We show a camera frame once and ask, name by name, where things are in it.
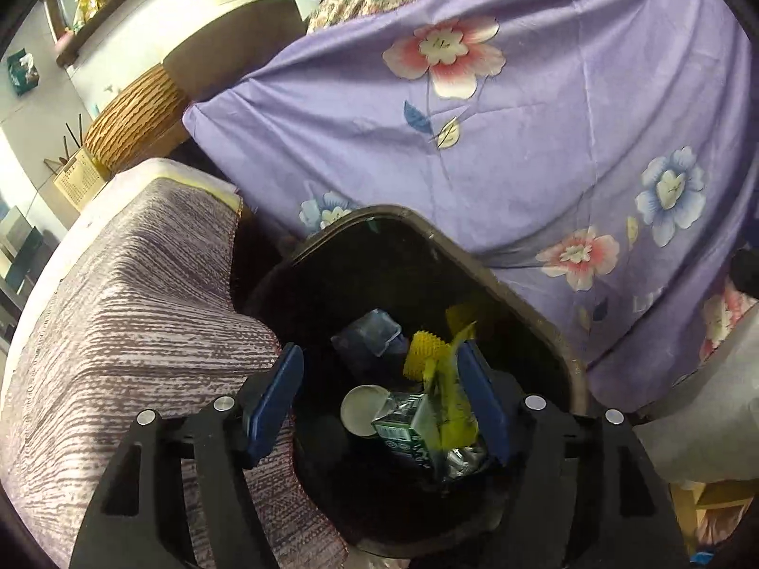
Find green milk carton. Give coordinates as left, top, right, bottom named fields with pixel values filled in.
left=372, top=392, right=444, bottom=473

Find beige utensil holder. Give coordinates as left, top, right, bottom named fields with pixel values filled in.
left=54, top=147, right=111, bottom=212

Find red cylindrical canister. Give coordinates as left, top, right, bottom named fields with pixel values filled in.
left=340, top=384, right=390, bottom=438

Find yellow foam fruit net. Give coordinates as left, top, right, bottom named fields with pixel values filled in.
left=403, top=306, right=479, bottom=451

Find black trash bin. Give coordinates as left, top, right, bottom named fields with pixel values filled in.
left=244, top=206, right=589, bottom=560

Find purple floral cloth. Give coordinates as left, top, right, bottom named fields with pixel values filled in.
left=184, top=0, right=758, bottom=410

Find blue chip bag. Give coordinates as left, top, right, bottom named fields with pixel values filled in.
left=445, top=444, right=489, bottom=480

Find brown white rice cooker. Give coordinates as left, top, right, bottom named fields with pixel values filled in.
left=163, top=0, right=306, bottom=101

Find woven basket sink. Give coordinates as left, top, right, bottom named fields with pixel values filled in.
left=83, top=64, right=189, bottom=174

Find purple tissue package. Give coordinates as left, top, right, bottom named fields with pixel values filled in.
left=331, top=308, right=409, bottom=362

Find green wall tissue pouch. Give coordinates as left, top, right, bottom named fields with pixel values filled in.
left=7, top=49, right=40, bottom=96

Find purple striped tablecloth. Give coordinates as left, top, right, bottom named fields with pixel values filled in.
left=1, top=158, right=279, bottom=568

